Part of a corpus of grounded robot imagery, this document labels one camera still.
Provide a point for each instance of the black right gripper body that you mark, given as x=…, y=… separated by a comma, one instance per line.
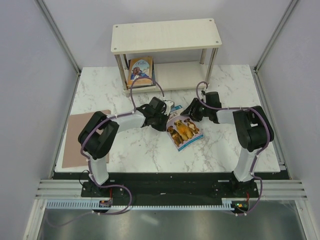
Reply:
x=202, y=111

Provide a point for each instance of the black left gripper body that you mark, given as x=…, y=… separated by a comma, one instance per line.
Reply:
x=160, y=121

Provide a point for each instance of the dog picture book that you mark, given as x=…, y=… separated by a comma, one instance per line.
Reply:
x=181, y=129

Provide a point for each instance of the red cream cover book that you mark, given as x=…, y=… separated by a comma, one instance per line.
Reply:
x=153, y=77

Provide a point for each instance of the Othello book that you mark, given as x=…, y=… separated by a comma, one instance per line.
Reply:
x=140, y=70

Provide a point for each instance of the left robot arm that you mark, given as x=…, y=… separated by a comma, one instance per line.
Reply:
x=98, y=135

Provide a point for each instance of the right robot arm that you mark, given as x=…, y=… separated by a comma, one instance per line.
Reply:
x=253, y=129

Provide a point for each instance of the white two-tier wooden shelf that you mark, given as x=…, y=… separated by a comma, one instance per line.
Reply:
x=169, y=36

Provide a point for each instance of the pink file folder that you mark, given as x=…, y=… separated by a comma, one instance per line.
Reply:
x=72, y=157

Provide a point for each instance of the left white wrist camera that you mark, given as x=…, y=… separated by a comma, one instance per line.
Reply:
x=168, y=105

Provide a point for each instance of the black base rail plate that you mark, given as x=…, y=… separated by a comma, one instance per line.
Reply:
x=170, y=189

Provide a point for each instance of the white slotted cable duct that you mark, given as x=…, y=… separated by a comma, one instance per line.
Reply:
x=103, y=205

